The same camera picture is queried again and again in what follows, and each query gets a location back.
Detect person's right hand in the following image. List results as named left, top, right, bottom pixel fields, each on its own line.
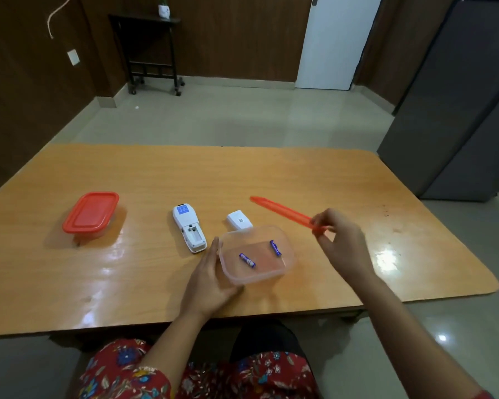
left=310, top=208, right=377, bottom=288

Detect person's left hand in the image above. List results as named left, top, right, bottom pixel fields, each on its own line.
left=179, top=237, right=245, bottom=319

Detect clear plastic container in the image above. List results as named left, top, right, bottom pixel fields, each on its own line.
left=218, top=225, right=296, bottom=286

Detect red container lid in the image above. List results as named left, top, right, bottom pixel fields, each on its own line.
left=249, top=196, right=330, bottom=236

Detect person's left forearm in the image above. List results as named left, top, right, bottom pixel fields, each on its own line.
left=139, top=308, right=212, bottom=399

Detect person's right forearm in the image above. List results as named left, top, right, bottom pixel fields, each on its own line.
left=348, top=268, right=497, bottom=399

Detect black trousers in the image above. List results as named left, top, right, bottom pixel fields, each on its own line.
left=230, top=320, right=307, bottom=364

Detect white battery cover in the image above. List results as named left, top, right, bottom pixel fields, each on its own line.
left=226, top=210, right=253, bottom=231

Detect white remote control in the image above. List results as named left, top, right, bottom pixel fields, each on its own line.
left=172, top=203, right=208, bottom=254

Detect red floral garment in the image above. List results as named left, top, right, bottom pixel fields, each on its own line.
left=78, top=338, right=322, bottom=399

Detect red-lidded plastic container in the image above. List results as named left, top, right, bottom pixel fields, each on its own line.
left=62, top=192, right=120, bottom=246

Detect grey cabinet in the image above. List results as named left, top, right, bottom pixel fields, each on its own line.
left=377, top=0, right=499, bottom=202

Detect white door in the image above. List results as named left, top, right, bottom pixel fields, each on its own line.
left=295, top=0, right=383, bottom=91

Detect black side table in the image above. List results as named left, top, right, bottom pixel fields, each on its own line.
left=108, top=13, right=186, bottom=97

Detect white cable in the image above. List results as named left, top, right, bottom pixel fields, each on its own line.
left=47, top=0, right=72, bottom=40

